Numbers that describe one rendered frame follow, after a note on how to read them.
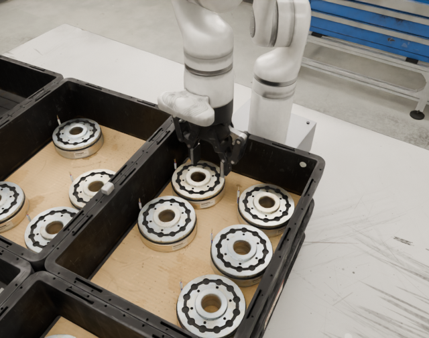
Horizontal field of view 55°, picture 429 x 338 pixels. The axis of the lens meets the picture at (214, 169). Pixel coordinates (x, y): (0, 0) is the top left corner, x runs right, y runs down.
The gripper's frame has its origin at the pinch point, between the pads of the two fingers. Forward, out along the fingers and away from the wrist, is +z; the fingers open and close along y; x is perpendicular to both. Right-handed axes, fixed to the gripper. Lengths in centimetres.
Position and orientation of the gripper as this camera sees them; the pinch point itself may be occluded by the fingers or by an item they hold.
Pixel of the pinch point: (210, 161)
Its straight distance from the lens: 71.8
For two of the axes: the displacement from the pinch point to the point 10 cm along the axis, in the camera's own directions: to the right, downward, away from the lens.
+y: -8.4, -3.8, 3.9
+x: -5.4, 5.8, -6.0
